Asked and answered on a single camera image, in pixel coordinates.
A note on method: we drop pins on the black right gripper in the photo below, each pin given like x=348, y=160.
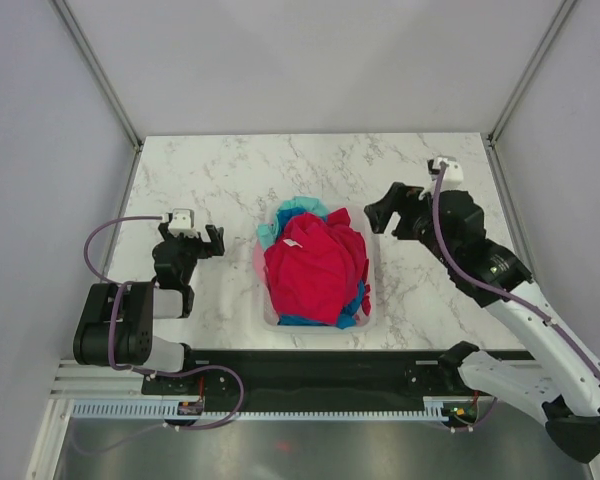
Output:
x=403, y=197

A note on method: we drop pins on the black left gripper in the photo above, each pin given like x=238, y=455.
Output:
x=207, y=250

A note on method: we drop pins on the aluminium frame post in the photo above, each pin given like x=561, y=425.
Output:
x=550, y=35
x=88, y=55

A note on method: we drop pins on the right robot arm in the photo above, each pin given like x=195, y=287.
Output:
x=565, y=396

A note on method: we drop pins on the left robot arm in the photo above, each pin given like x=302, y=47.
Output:
x=116, y=325

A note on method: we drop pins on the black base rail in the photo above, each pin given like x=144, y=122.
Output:
x=314, y=380

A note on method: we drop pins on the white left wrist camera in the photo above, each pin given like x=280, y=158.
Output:
x=181, y=223

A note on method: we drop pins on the red t shirt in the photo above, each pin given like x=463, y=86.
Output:
x=310, y=270

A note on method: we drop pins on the teal t shirt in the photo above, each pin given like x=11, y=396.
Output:
x=269, y=231

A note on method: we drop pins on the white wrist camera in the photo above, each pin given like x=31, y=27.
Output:
x=181, y=223
x=448, y=169

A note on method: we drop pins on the pink t shirt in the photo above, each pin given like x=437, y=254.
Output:
x=259, y=263

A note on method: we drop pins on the blue t shirt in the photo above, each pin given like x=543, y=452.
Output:
x=300, y=320

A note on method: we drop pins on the right aluminium frame post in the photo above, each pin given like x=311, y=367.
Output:
x=550, y=35

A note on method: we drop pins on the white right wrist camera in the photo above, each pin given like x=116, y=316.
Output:
x=448, y=169

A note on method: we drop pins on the left aluminium frame post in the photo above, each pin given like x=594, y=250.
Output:
x=88, y=55

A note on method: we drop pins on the white plastic laundry basket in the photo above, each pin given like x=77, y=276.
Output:
x=266, y=315

